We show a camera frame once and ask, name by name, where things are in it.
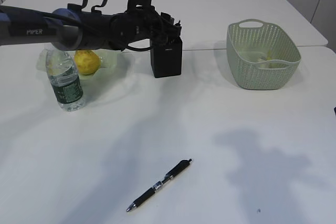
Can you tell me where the green woven plastic basket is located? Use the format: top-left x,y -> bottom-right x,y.
226,19 -> 301,90

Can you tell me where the black pen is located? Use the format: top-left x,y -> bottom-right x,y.
172,20 -> 182,43
126,158 -> 193,212

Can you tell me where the green wavy glass plate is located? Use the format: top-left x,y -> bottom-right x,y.
36,48 -> 118,80

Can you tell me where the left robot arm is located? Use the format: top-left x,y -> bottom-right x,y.
1,0 -> 182,51

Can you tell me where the clear plastic water bottle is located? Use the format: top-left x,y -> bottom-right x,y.
45,48 -> 85,112

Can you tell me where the yellow white waste paper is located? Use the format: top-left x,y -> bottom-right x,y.
257,50 -> 287,69

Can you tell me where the black square pen holder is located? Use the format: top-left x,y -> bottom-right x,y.
150,37 -> 183,78

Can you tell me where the yellow pear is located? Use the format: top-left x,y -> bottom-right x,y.
74,50 -> 101,75

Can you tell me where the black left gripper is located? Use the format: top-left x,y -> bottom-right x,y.
109,0 -> 176,51

